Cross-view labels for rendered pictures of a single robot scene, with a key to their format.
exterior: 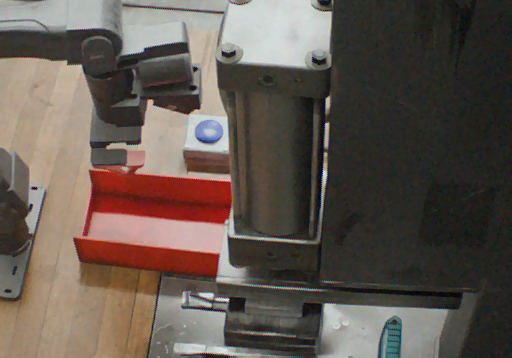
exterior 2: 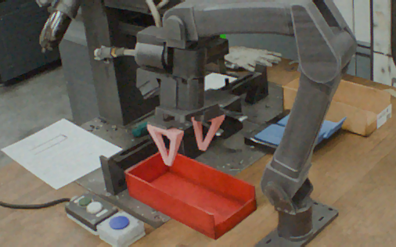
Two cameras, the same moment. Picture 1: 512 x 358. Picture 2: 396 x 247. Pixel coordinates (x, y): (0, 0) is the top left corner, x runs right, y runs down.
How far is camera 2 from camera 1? 1.85 m
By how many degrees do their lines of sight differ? 93
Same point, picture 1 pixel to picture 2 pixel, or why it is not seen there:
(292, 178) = not seen: outside the picture
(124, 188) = (196, 220)
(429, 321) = (120, 134)
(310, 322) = not seen: hidden behind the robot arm
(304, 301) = not seen: hidden behind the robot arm
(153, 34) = (158, 31)
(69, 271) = (267, 207)
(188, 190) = (163, 199)
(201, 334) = (218, 162)
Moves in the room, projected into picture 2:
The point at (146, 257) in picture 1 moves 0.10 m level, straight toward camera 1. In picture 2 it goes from (217, 180) to (236, 155)
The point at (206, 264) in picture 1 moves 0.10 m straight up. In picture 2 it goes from (189, 168) to (183, 127)
